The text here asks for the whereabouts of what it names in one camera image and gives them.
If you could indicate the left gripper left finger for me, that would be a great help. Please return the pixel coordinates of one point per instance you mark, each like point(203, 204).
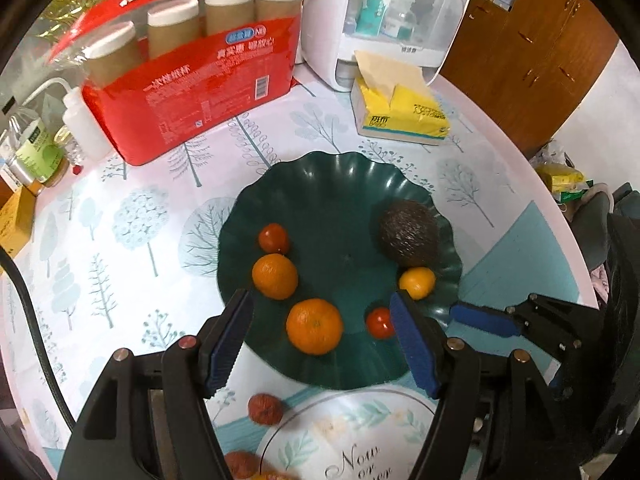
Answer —
point(146, 418)

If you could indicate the white squeeze bottle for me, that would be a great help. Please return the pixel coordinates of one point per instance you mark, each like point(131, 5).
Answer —
point(79, 119)

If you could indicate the red lychee upper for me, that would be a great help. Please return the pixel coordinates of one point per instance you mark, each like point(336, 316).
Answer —
point(264, 409)

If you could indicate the red cherry tomato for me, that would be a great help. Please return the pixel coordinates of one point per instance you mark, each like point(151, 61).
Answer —
point(273, 239)
point(379, 323)

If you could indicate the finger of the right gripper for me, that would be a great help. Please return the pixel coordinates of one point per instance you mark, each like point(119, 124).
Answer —
point(487, 319)

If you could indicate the red paper cup package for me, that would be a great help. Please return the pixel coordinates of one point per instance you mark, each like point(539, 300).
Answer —
point(159, 72)

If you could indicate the red lychee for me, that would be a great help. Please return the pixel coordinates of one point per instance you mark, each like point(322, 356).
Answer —
point(264, 409)
point(242, 464)

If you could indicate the dark avocado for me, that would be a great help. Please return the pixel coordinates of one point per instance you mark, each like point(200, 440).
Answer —
point(408, 234)

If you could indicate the wooden cabinet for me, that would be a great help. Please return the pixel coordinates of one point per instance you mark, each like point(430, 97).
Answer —
point(529, 67)

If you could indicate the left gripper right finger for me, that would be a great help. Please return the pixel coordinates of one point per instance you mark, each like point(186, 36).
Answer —
point(500, 405)

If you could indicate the large orange tangerine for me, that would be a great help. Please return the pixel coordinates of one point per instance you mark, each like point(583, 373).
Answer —
point(275, 276)

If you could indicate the glass bottle green label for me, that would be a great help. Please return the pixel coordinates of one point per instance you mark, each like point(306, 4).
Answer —
point(31, 142)

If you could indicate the white tissue dispenser cabinet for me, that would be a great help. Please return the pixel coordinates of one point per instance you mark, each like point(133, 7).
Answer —
point(417, 32)

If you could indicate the dark green scalloped plate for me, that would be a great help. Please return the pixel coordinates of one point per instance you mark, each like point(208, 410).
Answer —
point(331, 206)

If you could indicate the small glass jar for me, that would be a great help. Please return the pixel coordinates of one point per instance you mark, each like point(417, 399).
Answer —
point(65, 141)

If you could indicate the red lychee lower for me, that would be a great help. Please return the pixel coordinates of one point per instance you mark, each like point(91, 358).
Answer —
point(242, 464)

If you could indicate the small orange kumquat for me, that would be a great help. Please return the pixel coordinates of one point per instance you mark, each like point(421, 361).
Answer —
point(419, 282)

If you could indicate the yellow tissue pack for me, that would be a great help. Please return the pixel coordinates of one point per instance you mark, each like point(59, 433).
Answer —
point(391, 101)

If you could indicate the yellow orange round fruit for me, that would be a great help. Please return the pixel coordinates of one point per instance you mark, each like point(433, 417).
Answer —
point(273, 475)

